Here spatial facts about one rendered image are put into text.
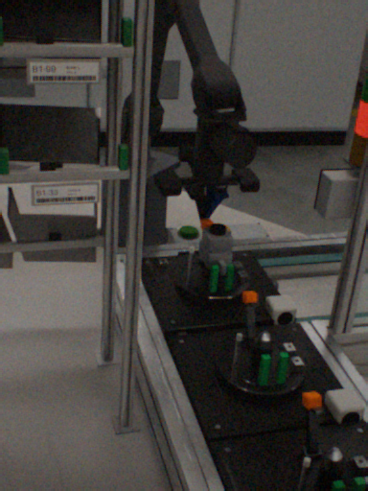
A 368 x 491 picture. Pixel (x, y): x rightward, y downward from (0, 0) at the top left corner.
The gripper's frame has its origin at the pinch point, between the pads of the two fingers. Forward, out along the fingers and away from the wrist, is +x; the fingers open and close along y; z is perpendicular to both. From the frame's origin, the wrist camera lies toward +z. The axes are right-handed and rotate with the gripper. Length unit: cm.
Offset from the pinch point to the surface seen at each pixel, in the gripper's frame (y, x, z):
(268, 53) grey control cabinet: -125, 55, 280
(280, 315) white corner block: -8.8, 11.1, -20.4
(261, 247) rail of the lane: -15.1, 13.4, 5.6
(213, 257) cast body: 1.4, 4.0, -11.5
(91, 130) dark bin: 25.2, -25.4, -24.2
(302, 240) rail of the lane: -25.2, 13.6, 7.8
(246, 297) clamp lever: 0.7, 2.2, -26.9
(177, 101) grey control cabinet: -75, 84, 283
